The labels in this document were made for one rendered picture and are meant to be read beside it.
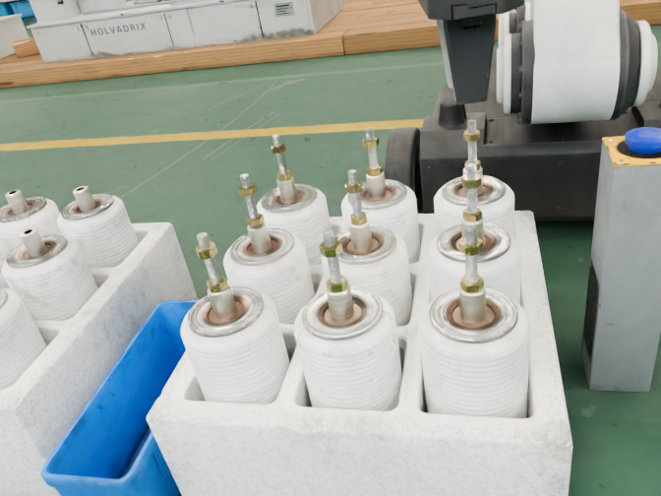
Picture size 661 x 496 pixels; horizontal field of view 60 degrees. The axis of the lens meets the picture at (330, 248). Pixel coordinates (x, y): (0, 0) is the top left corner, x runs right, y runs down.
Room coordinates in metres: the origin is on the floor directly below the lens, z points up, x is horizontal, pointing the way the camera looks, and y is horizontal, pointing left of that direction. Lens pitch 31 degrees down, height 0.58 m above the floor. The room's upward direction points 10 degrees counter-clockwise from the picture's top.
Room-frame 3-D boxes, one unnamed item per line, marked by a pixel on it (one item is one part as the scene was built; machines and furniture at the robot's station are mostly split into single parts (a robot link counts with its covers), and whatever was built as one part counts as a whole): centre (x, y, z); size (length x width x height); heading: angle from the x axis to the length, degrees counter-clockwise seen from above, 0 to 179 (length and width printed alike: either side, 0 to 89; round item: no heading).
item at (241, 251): (0.57, 0.08, 0.25); 0.08 x 0.08 x 0.01
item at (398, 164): (0.98, -0.17, 0.10); 0.20 x 0.05 x 0.20; 160
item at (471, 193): (0.50, -0.15, 0.30); 0.01 x 0.01 x 0.08
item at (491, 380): (0.39, -0.11, 0.16); 0.10 x 0.10 x 0.18
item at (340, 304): (0.42, 0.00, 0.26); 0.02 x 0.02 x 0.03
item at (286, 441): (0.54, -0.04, 0.09); 0.39 x 0.39 x 0.18; 73
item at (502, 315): (0.39, -0.11, 0.25); 0.08 x 0.08 x 0.01
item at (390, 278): (0.54, -0.04, 0.16); 0.10 x 0.10 x 0.18
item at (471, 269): (0.39, -0.11, 0.30); 0.01 x 0.01 x 0.08
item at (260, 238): (0.57, 0.08, 0.26); 0.02 x 0.02 x 0.03
